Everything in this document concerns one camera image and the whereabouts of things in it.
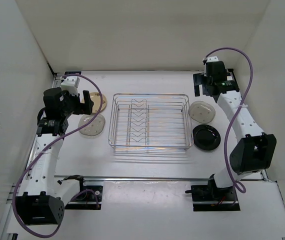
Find beige printed plate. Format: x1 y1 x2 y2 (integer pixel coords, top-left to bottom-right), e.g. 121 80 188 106
89 92 108 114

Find black round plate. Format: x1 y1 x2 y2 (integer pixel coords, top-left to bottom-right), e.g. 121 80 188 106
192 124 221 152

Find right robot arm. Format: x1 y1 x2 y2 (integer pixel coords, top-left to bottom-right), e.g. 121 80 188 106
194 57 277 200

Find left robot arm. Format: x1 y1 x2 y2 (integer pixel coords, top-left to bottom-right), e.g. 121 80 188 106
12 87 95 228

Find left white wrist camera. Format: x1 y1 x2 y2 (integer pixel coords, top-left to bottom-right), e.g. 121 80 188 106
60 76 80 96

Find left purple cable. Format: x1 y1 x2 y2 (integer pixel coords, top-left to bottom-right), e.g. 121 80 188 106
12 73 104 238

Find chrome wire dish rack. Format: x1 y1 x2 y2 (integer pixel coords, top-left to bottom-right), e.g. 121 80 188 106
108 93 193 151

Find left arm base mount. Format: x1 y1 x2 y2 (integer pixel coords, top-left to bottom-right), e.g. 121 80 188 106
55 175 103 210

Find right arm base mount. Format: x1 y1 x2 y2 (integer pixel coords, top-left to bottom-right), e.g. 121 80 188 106
185 185 241 212

